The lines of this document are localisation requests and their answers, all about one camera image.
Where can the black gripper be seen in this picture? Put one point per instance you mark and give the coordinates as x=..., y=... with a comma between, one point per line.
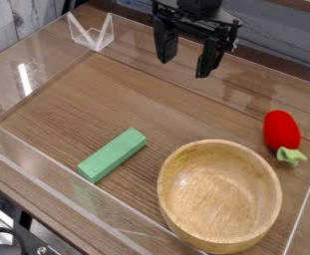
x=200, y=19

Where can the red plush strawberry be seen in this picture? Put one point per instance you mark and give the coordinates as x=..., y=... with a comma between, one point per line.
x=283, y=137

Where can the green rectangular block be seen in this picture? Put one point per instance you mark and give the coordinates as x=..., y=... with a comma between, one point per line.
x=97, y=166

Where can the clear acrylic tray walls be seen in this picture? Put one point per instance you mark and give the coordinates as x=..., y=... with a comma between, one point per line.
x=69, y=99

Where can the round wooden bowl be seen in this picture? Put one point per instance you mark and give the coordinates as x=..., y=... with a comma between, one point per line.
x=220, y=195

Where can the clear acrylic corner bracket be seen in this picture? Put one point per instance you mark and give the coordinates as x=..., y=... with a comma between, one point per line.
x=95, y=39

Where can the black table clamp mount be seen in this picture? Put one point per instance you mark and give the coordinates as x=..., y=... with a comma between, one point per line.
x=39, y=240

